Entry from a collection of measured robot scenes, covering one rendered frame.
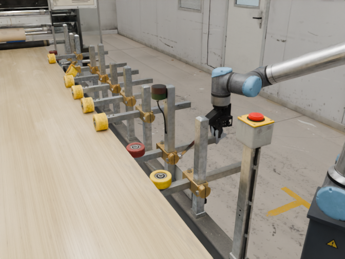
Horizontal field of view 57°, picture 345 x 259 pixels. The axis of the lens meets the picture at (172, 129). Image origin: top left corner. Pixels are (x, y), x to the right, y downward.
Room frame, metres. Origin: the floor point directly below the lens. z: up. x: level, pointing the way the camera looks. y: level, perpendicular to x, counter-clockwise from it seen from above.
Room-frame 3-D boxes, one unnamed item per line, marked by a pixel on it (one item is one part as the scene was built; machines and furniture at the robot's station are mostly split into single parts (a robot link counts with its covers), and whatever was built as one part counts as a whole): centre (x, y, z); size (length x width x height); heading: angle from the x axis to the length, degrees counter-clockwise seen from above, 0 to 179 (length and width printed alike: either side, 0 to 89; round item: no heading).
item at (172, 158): (1.25, 0.03, 0.85); 0.13 x 0.06 x 0.05; 28
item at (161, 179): (0.98, 0.04, 0.85); 0.08 x 0.08 x 0.11
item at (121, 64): (2.41, 0.53, 0.95); 0.36 x 0.03 x 0.03; 118
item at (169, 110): (1.23, 0.01, 0.93); 0.03 x 0.03 x 0.48; 28
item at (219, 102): (1.40, -0.22, 1.05); 0.10 x 0.09 x 0.05; 27
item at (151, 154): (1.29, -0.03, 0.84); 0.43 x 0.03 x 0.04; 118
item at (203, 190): (1.03, -0.09, 0.84); 0.13 x 0.06 x 0.05; 28
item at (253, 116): (0.78, -0.22, 1.22); 0.04 x 0.04 x 0.02
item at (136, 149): (1.20, 0.16, 0.85); 0.08 x 0.08 x 0.11
